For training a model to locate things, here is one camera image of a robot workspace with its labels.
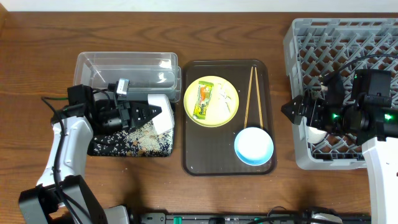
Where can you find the left wooden chopstick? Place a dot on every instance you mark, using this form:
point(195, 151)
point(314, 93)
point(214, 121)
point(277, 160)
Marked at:
point(248, 99)

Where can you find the grey dishwasher rack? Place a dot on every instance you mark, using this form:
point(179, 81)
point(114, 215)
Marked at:
point(316, 47)

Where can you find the white cup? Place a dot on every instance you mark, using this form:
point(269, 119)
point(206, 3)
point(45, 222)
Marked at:
point(315, 136)

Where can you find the black waste tray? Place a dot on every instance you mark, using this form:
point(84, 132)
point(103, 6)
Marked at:
point(143, 142)

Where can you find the green yellow snack wrapper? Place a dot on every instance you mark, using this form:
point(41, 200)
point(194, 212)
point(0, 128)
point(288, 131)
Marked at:
point(204, 96)

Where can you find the light blue bowl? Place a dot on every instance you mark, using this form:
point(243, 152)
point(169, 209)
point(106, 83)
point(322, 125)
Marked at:
point(254, 146)

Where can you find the brown plastic serving tray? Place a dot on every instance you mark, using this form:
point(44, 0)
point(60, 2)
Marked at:
point(210, 151)

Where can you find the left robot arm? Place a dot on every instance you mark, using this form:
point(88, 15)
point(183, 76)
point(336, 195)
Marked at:
point(61, 194)

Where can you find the yellow round plate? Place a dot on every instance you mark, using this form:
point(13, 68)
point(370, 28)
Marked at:
point(214, 116)

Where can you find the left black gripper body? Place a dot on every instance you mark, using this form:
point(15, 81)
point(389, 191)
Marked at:
point(126, 114)

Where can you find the clear plastic bin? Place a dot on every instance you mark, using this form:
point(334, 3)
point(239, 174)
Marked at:
point(147, 72)

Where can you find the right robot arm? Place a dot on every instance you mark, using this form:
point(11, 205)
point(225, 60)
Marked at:
point(373, 120)

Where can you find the white bowl with rice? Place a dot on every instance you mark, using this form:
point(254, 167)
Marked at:
point(164, 121)

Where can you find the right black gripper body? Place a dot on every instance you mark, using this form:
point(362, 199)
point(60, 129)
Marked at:
point(324, 117)

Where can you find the white tissue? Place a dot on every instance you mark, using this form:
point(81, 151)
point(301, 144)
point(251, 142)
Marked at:
point(225, 102)

